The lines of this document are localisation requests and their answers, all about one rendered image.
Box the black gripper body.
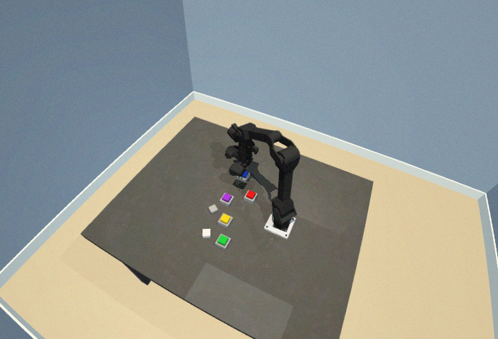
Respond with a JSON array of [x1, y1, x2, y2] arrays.
[[229, 145, 259, 177]]

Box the blue button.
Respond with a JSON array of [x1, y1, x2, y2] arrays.
[[237, 171, 250, 183]]

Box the yellow button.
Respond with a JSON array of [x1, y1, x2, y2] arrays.
[[218, 213, 233, 229]]

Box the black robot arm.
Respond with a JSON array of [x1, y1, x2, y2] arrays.
[[225, 122, 301, 232]]

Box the green button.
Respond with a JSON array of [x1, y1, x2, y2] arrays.
[[215, 234, 231, 250]]

